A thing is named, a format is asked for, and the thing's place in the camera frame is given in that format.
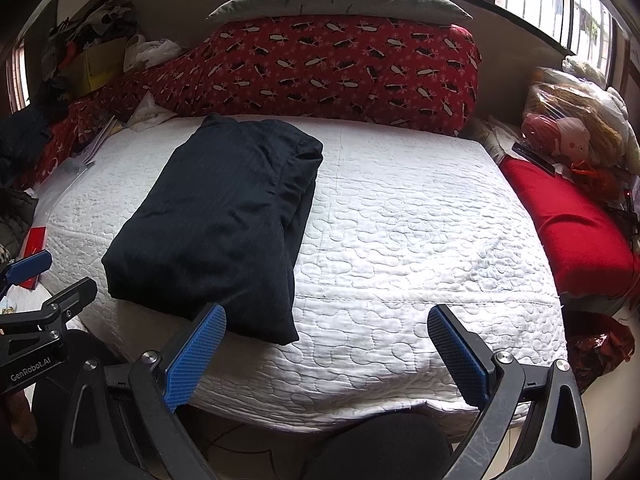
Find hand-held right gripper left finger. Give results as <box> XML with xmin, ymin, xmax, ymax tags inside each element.
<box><xmin>60</xmin><ymin>302</ymin><xmax>228</xmax><ymax>480</ymax></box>

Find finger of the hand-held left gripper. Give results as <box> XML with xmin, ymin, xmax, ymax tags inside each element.
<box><xmin>0</xmin><ymin>277</ymin><xmax>98</xmax><ymax>333</ymax></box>
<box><xmin>0</xmin><ymin>250</ymin><xmax>53</xmax><ymax>298</ymax></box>

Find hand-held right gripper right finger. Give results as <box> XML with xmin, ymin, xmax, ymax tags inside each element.
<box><xmin>427</xmin><ymin>304</ymin><xmax>593</xmax><ymax>480</ymax></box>

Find dark navy pants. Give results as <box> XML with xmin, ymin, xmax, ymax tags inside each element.
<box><xmin>101</xmin><ymin>113</ymin><xmax>324</xmax><ymax>346</ymax></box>

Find dark bundled clothes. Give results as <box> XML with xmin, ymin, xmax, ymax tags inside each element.
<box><xmin>0</xmin><ymin>105</ymin><xmax>53</xmax><ymax>171</ymax></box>

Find pile of mixed clothes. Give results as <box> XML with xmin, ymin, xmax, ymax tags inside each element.
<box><xmin>40</xmin><ymin>0</ymin><xmax>138</xmax><ymax>61</ymax></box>

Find olive quilted jacket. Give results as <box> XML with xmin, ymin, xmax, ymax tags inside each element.
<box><xmin>0</xmin><ymin>187</ymin><xmax>38</xmax><ymax>261</ymax></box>

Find red star print cloth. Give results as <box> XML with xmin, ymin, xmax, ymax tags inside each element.
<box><xmin>15</xmin><ymin>100</ymin><xmax>131</xmax><ymax>191</ymax></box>

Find white quilted bed cover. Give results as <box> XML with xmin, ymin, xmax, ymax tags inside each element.
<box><xmin>31</xmin><ymin>119</ymin><xmax>568</xmax><ymax>423</ymax></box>

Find red patterned bag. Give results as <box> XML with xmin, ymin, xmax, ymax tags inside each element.
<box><xmin>567</xmin><ymin>310</ymin><xmax>636</xmax><ymax>393</ymax></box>

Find white papers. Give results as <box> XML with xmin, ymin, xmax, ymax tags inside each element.
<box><xmin>80</xmin><ymin>115</ymin><xmax>121</xmax><ymax>166</ymax></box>

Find plain red cloth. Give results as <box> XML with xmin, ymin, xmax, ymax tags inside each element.
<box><xmin>500</xmin><ymin>156</ymin><xmax>640</xmax><ymax>298</ymax></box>

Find yellow cardboard box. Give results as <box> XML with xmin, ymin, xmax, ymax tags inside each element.
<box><xmin>70</xmin><ymin>37</ymin><xmax>128</xmax><ymax>98</ymax></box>

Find black flat case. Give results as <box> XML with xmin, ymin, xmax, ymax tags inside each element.
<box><xmin>512</xmin><ymin>142</ymin><xmax>556</xmax><ymax>177</ymax></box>

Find white plastic bag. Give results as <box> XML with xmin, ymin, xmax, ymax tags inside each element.
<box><xmin>122</xmin><ymin>35</ymin><xmax>182</xmax><ymax>73</ymax></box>

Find plastic bag of plush toys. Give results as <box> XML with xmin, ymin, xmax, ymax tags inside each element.
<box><xmin>520</xmin><ymin>67</ymin><xmax>640</xmax><ymax>201</ymax></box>

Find red penguin print blanket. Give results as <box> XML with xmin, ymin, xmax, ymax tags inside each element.
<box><xmin>70</xmin><ymin>16</ymin><xmax>482</xmax><ymax>137</ymax></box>

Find white plush toy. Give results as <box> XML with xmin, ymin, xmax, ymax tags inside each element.
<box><xmin>562</xmin><ymin>55</ymin><xmax>608</xmax><ymax>86</ymax></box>

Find grey pillow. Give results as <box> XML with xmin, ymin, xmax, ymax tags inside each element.
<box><xmin>206</xmin><ymin>0</ymin><xmax>473</xmax><ymax>26</ymax></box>

